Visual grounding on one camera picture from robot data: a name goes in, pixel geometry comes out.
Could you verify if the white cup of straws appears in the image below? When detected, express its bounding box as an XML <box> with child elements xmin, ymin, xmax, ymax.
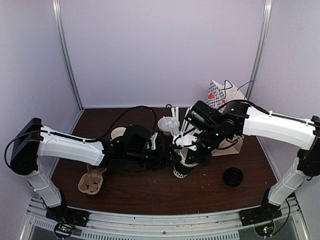
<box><xmin>166</xmin><ymin>104</ymin><xmax>201</xmax><ymax>135</ymax></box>

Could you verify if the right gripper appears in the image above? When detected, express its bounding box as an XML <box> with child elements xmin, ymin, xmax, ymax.
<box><xmin>185</xmin><ymin>124</ymin><xmax>225</xmax><ymax>167</ymax></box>

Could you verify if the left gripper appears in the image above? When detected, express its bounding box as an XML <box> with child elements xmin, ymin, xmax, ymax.
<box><xmin>126</xmin><ymin>144</ymin><xmax>182</xmax><ymax>172</ymax></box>

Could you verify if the right aluminium corner post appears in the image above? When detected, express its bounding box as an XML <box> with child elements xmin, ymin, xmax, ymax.
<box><xmin>245</xmin><ymin>0</ymin><xmax>273</xmax><ymax>100</ymax></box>

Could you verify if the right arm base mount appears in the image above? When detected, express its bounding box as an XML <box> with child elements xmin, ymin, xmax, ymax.
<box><xmin>239</xmin><ymin>207</ymin><xmax>282</xmax><ymax>238</ymax></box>

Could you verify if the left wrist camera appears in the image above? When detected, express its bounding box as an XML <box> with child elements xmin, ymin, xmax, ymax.
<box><xmin>122</xmin><ymin>125</ymin><xmax>151</xmax><ymax>152</ymax></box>

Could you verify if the white ceramic bowl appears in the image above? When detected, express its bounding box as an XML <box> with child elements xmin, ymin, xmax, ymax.
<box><xmin>157</xmin><ymin>116</ymin><xmax>180</xmax><ymax>136</ymax></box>

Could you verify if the aluminium front rail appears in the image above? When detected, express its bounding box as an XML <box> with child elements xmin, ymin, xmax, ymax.
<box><xmin>23</xmin><ymin>197</ymin><xmax>307</xmax><ymax>240</ymax></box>

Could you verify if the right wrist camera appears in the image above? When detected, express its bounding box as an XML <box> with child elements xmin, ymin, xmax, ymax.
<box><xmin>184</xmin><ymin>100</ymin><xmax>221</xmax><ymax>130</ymax></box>

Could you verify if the black paper coffee cup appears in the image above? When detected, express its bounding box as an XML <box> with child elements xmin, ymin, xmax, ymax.
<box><xmin>173</xmin><ymin>148</ymin><xmax>198</xmax><ymax>179</ymax></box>

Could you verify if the cream ribbed ceramic mug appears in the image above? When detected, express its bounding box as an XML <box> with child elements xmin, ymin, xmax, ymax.
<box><xmin>110</xmin><ymin>126</ymin><xmax>127</xmax><ymax>140</ymax></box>

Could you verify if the brown pulp cup carrier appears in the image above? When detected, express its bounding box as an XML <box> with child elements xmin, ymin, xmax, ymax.
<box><xmin>78</xmin><ymin>164</ymin><xmax>107</xmax><ymax>195</ymax></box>

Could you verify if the checkered paper takeout bag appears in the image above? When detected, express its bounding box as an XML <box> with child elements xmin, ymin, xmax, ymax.
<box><xmin>204</xmin><ymin>79</ymin><xmax>256</xmax><ymax>157</ymax></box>

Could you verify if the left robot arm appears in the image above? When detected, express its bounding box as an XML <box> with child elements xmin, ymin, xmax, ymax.
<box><xmin>4</xmin><ymin>117</ymin><xmax>179</xmax><ymax>222</ymax></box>

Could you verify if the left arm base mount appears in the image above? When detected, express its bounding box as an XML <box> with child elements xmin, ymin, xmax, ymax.
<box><xmin>45</xmin><ymin>207</ymin><xmax>90</xmax><ymax>239</ymax></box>

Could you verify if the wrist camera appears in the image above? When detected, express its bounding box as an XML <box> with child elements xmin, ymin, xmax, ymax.
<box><xmin>184</xmin><ymin>100</ymin><xmax>221</xmax><ymax>130</ymax></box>
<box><xmin>122</xmin><ymin>125</ymin><xmax>151</xmax><ymax>152</ymax></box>

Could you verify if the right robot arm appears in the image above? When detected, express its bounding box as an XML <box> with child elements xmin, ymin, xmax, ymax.
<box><xmin>173</xmin><ymin>99</ymin><xmax>320</xmax><ymax>221</ymax></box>

